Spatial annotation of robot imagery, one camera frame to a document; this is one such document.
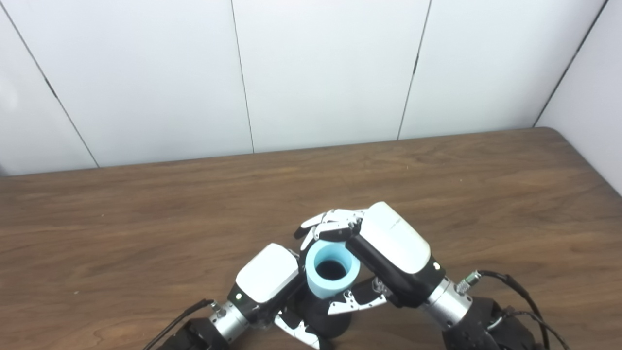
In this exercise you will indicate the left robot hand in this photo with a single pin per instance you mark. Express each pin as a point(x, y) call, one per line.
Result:
point(267, 274)

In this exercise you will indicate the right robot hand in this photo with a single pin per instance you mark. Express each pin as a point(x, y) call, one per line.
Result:
point(396, 245)

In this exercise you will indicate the light blue cylinder cup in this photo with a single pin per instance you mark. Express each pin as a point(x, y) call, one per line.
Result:
point(320, 287)

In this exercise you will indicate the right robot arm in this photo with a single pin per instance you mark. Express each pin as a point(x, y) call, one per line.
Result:
point(476, 325)

